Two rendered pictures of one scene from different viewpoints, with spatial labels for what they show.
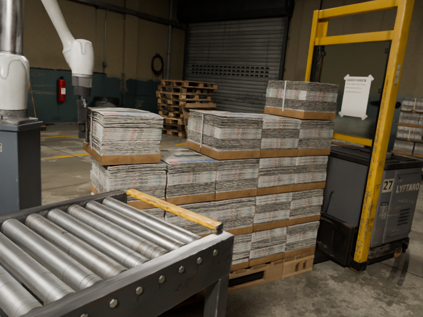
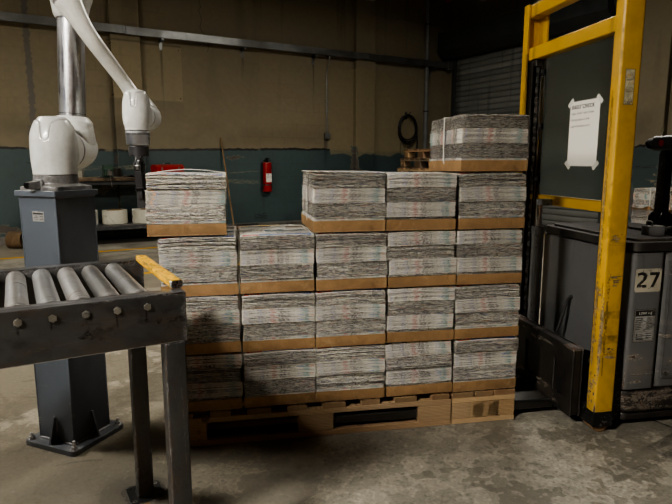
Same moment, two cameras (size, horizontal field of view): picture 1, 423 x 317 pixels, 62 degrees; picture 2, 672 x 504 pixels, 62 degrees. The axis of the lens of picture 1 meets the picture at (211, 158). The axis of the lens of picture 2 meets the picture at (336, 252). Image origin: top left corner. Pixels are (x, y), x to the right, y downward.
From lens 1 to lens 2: 91 cm
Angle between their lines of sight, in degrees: 21
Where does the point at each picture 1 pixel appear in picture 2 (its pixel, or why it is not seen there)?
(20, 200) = not seen: hidden behind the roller
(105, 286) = not seen: outside the picture
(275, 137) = (411, 200)
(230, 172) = (338, 251)
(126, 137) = (177, 202)
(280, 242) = (440, 364)
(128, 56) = (361, 122)
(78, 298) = not seen: outside the picture
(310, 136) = (478, 198)
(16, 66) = (58, 127)
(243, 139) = (355, 204)
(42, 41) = (241, 112)
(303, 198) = (478, 297)
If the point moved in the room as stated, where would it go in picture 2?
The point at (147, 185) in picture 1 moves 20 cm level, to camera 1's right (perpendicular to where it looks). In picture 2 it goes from (211, 264) to (258, 267)
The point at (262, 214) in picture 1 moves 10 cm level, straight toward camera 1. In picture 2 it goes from (401, 318) to (391, 324)
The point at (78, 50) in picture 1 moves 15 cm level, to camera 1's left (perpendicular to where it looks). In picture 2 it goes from (127, 101) to (96, 103)
